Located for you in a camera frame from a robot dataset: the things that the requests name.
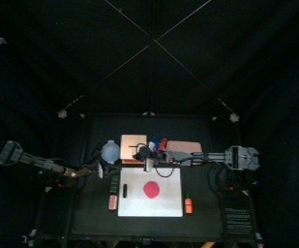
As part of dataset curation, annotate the wooden drawer cabinet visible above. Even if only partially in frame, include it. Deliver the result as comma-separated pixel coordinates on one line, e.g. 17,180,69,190
119,134,149,166

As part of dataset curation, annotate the clear plastic bowl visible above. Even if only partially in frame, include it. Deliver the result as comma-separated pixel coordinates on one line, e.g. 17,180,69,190
100,139,120,165

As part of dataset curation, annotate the flat pink dough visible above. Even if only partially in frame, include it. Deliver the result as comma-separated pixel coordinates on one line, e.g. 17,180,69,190
143,180,161,200

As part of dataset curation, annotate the dark green toy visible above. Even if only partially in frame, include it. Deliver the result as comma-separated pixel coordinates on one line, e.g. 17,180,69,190
108,174,120,194

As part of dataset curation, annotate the blue utensil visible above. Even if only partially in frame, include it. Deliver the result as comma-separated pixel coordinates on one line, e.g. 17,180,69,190
149,137,160,152

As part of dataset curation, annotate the red utensil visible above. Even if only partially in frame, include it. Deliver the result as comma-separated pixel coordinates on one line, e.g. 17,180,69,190
156,138,168,153

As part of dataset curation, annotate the pink plastic container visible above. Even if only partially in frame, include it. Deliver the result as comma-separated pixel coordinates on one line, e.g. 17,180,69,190
164,139,203,164

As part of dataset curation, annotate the pink toy block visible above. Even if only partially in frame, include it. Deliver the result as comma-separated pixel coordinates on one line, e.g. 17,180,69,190
107,194,117,211

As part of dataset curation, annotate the white cutting board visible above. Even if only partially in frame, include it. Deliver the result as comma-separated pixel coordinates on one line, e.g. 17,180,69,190
116,167,184,218

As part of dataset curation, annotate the orange toy carrot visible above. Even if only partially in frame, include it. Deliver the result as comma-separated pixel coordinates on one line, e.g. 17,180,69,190
184,190,193,215

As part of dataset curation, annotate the white text label sticker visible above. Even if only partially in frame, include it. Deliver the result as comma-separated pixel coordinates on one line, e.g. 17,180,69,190
223,206,255,241

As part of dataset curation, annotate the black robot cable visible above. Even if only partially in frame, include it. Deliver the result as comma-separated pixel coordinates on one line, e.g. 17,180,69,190
153,163,177,179

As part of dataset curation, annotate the thin grey frame cord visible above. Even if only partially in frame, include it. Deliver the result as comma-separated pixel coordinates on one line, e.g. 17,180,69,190
63,0,212,112
103,0,235,114

